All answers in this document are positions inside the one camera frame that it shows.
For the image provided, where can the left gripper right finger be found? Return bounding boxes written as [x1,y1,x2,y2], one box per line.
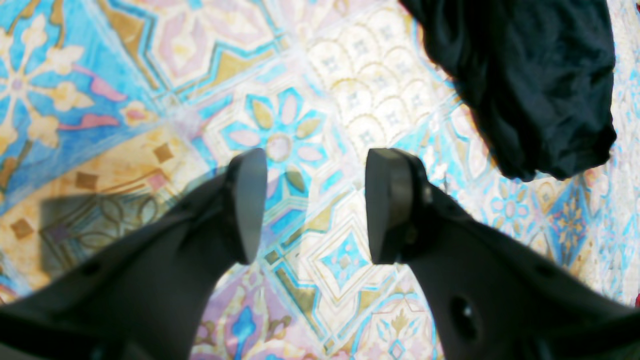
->
[365,148,639,360]

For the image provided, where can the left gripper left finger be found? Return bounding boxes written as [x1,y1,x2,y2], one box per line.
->
[1,148,268,360]

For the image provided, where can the black t-shirt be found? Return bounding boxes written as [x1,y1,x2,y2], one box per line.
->
[401,0,617,182]

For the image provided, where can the patterned tablecloth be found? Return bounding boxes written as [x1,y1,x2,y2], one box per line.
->
[1,0,639,360]

